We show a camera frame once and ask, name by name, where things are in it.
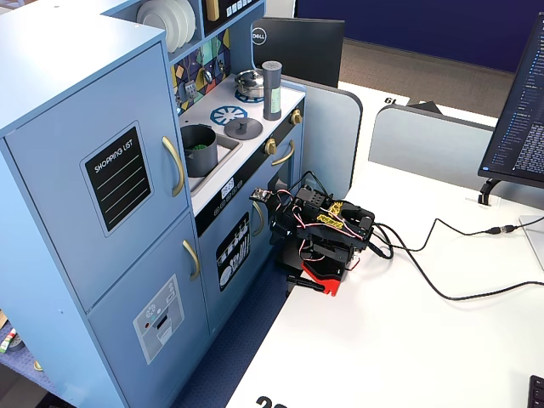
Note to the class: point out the small wrist camera board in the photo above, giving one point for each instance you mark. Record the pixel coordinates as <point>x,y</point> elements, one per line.
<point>260,195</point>

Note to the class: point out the blue wooden toy kitchen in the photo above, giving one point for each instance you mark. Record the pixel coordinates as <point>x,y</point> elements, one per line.
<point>64,85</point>

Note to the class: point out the gray desk divider panel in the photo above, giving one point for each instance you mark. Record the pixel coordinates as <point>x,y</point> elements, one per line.
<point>429,144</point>
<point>331,136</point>

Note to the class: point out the steel slotted spatula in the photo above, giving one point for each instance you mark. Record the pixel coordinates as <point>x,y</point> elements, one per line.
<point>190,90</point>

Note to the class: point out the gold stove knob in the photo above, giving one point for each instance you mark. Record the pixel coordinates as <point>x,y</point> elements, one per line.
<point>296,116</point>
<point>270,147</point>

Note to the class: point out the steel spoon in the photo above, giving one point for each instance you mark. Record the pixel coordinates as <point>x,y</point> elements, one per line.
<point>221,66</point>

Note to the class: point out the red robot base clamp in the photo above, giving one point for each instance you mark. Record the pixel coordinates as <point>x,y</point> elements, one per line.
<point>321,276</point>

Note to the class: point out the black keyboard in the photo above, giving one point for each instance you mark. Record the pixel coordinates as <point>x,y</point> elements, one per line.
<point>537,391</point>

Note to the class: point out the green peas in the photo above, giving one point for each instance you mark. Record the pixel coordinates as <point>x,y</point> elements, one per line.
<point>197,147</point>

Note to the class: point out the steel ladle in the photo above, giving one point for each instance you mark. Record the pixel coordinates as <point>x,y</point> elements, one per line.
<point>207,75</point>

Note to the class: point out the black angular object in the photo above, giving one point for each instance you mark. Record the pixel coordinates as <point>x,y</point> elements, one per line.
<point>430,108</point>

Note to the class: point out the white plate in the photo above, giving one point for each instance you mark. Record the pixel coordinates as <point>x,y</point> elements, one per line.
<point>194,17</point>
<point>159,25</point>
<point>187,21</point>

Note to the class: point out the black Dell monitor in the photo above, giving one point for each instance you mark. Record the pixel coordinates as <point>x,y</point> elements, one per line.
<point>302,51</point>

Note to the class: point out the gray toy pot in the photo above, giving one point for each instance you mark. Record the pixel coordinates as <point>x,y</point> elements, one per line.
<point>202,163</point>

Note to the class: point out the gray pot lid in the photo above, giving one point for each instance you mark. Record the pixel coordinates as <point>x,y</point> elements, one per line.
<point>243,128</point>

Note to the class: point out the monitor showing code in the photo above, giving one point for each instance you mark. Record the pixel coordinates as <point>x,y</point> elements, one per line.
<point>523,119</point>

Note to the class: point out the green white small package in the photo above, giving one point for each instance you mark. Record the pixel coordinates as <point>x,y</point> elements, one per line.
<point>6,342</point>

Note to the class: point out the silver laptop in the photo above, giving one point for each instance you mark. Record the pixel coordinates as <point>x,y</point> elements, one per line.
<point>534,242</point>

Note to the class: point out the steel pot with lid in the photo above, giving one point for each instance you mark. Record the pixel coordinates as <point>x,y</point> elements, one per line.
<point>249,83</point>

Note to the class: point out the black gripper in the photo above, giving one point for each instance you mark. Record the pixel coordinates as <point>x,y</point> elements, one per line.
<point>320,272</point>

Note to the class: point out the gray salt shaker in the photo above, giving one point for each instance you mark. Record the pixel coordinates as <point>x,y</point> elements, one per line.
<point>272,90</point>

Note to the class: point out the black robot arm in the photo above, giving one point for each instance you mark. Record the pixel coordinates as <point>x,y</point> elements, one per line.
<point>328,238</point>

